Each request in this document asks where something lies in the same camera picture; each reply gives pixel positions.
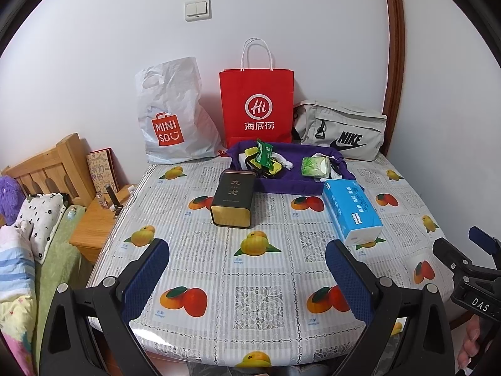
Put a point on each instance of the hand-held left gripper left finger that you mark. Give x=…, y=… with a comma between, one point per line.
x=146, y=278

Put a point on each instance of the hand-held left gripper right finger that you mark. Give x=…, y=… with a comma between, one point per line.
x=348, y=282

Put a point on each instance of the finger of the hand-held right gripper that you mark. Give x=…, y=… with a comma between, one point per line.
x=448, y=254
x=481, y=237

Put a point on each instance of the purple fabric basket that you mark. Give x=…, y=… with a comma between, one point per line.
x=289, y=186

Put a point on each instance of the green tissue packet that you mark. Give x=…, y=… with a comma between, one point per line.
x=313, y=166

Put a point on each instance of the green snack packet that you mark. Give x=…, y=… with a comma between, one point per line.
x=266, y=152

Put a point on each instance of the person's right hand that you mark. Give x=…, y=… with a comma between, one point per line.
x=469, y=344

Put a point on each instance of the wooden bedside table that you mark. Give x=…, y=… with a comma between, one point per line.
x=94, y=227

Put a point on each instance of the blue tissue pack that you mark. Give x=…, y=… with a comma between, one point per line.
x=348, y=207

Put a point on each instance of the small black tool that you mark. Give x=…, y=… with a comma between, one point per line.
x=113, y=203

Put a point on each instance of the green blanket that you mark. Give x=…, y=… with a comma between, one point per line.
x=54, y=274

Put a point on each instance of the illustrated book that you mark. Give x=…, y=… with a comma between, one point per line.
x=100, y=172

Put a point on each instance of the dark tea tin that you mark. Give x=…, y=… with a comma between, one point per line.
x=233, y=196

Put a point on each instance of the floral pillow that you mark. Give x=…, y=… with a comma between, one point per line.
x=39, y=215

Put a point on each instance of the striped colourful quilt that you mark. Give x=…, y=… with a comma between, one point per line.
x=13, y=282

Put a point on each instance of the wooden headboard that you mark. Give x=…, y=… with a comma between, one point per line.
x=51, y=164

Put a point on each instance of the purple plush toy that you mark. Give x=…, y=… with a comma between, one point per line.
x=9, y=199

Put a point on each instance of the grey waist bag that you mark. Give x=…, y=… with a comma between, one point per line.
x=352, y=121

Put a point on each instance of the white plastic shopping bag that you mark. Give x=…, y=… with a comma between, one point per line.
x=172, y=98

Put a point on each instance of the red paper bag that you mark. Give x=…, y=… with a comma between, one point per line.
x=256, y=86

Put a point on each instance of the wooden door frame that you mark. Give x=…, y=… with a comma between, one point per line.
x=397, y=47

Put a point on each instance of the white light switch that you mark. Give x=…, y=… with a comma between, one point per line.
x=198, y=10

